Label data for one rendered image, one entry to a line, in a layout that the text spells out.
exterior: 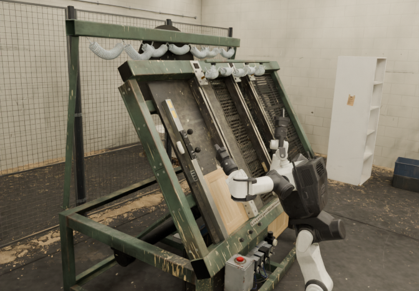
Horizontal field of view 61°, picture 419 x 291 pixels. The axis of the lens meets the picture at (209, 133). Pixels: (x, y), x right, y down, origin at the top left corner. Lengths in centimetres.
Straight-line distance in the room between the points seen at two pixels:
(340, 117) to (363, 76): 73
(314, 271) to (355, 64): 417
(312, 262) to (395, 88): 535
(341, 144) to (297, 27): 292
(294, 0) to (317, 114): 244
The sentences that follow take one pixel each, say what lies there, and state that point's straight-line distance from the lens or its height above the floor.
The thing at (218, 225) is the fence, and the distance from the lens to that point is 225.
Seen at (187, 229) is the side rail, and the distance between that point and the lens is 207.
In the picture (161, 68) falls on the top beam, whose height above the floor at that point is 191.
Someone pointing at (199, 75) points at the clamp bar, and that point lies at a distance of 256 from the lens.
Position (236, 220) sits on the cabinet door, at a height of 93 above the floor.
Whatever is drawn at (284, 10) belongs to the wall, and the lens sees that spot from 817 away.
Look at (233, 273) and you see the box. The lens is 201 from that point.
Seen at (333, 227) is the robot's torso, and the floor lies 105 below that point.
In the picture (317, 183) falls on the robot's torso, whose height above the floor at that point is 131.
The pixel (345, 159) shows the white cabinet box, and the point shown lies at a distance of 623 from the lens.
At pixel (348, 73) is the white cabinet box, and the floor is 179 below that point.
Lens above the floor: 201
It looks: 13 degrees down
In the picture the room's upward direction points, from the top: 2 degrees clockwise
